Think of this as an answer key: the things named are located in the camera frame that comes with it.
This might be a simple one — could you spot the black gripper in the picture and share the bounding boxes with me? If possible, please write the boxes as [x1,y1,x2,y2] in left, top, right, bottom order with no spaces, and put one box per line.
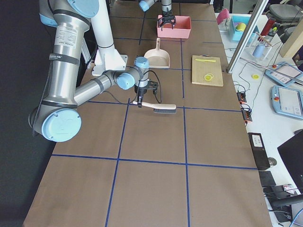
[134,79,158,108]
[157,15,176,31]

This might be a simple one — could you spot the beige hand brush black bristles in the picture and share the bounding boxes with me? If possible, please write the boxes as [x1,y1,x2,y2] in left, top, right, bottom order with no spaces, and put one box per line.
[133,101,177,114]

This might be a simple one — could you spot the beige plastic dustpan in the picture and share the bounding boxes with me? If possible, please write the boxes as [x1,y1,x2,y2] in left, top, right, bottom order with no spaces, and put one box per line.
[144,38,170,69]

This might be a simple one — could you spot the pink plastic bin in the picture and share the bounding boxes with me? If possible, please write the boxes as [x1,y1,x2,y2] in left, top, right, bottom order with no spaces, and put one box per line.
[157,16,191,39]

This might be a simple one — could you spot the light green plastic knife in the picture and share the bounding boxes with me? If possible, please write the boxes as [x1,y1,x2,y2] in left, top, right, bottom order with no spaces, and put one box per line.
[195,59,216,62]

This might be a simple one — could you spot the bamboo cutting board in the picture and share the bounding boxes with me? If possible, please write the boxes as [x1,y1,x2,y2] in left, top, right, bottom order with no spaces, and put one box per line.
[191,55,223,87]

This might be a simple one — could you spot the light blue storage box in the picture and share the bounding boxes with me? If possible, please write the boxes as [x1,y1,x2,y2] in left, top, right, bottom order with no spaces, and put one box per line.
[227,15,250,42]

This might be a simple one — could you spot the blue cup on stand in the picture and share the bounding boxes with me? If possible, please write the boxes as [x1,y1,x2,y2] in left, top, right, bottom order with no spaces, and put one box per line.
[252,43,266,58]

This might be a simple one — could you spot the yellow lemon slice on desk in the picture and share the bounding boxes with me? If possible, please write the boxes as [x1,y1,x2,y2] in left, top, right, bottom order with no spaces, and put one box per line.
[251,74,259,80]

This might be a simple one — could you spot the far orange black connector board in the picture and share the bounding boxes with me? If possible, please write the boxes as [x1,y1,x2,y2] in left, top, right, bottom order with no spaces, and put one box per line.
[236,91,247,104]

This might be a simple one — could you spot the orange black connector board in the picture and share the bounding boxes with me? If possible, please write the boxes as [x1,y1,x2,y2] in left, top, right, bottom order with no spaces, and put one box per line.
[236,91,247,104]
[240,103,252,123]

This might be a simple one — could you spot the red cylindrical can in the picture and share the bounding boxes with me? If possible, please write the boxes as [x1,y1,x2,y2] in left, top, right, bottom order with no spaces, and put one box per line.
[260,17,276,36]

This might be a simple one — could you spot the near orange black connector board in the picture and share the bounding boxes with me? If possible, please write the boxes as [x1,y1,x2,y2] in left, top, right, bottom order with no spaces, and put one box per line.
[240,103,252,123]

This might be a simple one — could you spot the grey office chair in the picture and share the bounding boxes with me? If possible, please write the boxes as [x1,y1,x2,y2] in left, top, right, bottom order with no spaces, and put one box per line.
[267,3,303,28]

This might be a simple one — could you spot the black rectangular power box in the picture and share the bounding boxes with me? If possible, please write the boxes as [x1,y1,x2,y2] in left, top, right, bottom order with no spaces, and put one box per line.
[248,132,270,171]

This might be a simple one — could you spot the far blue teach pendant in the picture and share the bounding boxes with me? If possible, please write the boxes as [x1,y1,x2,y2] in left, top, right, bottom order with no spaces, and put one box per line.
[265,61,303,87]

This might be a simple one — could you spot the blue teach pendant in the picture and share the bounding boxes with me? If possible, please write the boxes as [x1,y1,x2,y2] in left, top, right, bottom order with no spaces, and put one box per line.
[270,85,303,120]
[265,61,303,87]

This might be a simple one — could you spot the near blue teach pendant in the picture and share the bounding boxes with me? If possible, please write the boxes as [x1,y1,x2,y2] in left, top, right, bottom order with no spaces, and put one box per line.
[270,85,303,120]

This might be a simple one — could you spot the black monitor corner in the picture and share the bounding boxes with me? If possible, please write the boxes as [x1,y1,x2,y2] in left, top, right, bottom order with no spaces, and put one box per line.
[277,133,303,192]

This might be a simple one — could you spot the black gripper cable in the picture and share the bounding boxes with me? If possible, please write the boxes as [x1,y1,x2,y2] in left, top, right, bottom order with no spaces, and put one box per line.
[103,70,163,105]

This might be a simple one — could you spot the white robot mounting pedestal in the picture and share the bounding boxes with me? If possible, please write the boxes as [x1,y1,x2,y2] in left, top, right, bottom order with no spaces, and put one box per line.
[91,0,127,76]

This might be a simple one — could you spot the aluminium frame post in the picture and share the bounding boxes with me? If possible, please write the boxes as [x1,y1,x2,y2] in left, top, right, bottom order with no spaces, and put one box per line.
[226,0,268,73]

